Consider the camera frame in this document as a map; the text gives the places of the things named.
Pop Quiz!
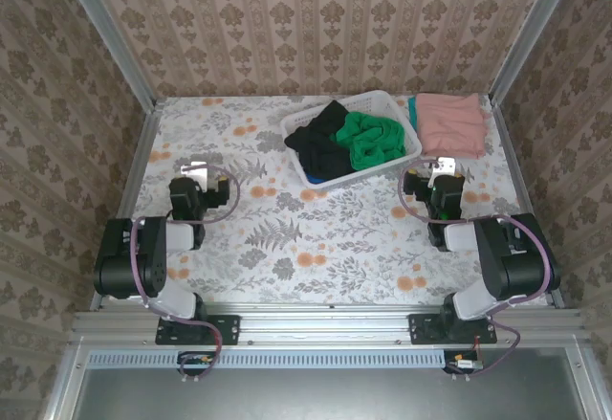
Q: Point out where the pink folded t-shirt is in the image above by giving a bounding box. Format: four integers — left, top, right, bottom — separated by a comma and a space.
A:
414, 92, 492, 160

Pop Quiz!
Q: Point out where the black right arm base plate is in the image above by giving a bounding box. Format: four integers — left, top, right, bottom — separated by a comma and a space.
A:
408, 313, 498, 346

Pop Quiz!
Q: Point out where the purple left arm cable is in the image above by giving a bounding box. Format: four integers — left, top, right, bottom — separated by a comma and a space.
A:
129, 165, 240, 384

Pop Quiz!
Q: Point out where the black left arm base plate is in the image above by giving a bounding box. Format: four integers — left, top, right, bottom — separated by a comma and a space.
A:
155, 313, 240, 346

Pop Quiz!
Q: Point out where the green t-shirt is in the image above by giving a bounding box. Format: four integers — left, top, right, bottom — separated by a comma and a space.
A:
334, 110, 408, 171

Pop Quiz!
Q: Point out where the white floral tablecloth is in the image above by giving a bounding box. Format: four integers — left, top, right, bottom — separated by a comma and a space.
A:
127, 95, 551, 306

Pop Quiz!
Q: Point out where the aluminium table side rail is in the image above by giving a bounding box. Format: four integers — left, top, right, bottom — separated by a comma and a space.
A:
89, 99, 166, 310
487, 97, 565, 309

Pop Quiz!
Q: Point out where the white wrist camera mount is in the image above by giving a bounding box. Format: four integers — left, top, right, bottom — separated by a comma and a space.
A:
428, 156, 458, 187
180, 162, 210, 188

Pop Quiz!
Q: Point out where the black cable connector box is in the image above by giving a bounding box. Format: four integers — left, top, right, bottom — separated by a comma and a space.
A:
177, 350, 216, 376
444, 350, 484, 374

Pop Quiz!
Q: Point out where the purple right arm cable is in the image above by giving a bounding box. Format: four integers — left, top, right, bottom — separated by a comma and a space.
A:
399, 159, 560, 378

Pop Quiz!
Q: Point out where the black t-shirt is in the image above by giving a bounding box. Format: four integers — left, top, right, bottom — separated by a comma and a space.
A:
283, 100, 355, 178

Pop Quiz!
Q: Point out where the grey metal sheet panel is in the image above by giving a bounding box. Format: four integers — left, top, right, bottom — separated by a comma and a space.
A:
42, 343, 612, 420

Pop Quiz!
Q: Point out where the aluminium front frame rail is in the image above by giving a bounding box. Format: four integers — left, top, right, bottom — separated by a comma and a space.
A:
71, 304, 587, 344

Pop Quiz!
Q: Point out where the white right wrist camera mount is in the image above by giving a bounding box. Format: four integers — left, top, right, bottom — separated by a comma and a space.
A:
428, 156, 458, 187

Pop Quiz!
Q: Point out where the aluminium corner post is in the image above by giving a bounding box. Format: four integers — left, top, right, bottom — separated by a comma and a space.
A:
55, 0, 157, 105
490, 0, 582, 105

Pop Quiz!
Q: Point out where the grey slotted cable duct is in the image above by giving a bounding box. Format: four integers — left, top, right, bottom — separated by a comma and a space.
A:
87, 348, 448, 369

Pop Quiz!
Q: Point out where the white plastic lattice basket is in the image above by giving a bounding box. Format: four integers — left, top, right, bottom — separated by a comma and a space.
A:
279, 89, 424, 190

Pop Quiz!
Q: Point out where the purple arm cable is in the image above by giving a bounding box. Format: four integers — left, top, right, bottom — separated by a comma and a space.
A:
129, 165, 240, 384
399, 159, 560, 378

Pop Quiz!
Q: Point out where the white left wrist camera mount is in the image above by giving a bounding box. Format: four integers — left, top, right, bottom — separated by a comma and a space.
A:
180, 162, 210, 188

